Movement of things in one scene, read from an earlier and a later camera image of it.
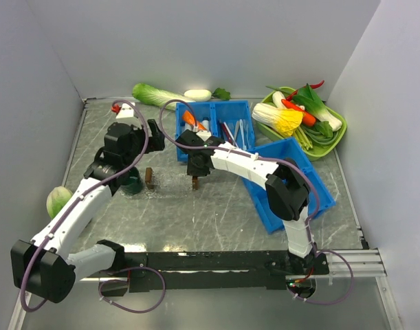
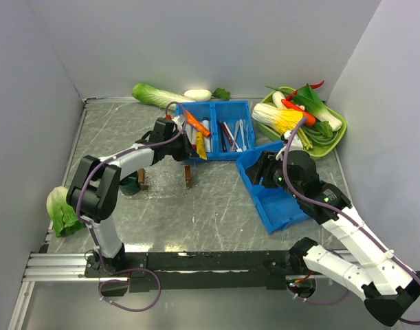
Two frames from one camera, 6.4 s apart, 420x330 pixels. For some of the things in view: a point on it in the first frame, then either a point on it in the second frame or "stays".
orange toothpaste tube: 188,117 stays
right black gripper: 191,171 to 255,171
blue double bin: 321,198 stays
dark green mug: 131,182 stays
